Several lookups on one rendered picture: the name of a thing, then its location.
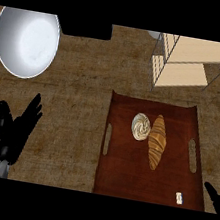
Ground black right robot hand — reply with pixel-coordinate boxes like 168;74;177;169
198;181;220;216

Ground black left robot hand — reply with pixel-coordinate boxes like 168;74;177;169
0;86;47;175

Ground dark brown wooden tray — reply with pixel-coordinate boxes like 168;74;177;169
91;89;220;213

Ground golden brown croissant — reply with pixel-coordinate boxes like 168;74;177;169
143;113;172;172

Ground white round bowl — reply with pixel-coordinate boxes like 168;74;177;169
0;5;65;84

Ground white swirl pastry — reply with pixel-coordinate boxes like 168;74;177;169
128;111;154;144

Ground black box appliance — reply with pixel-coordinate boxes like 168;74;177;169
54;15;114;43

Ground grey round object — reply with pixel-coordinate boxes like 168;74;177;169
145;30;162;41

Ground wire tiered shelf wooden boards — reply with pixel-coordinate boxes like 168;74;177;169
145;31;220;103

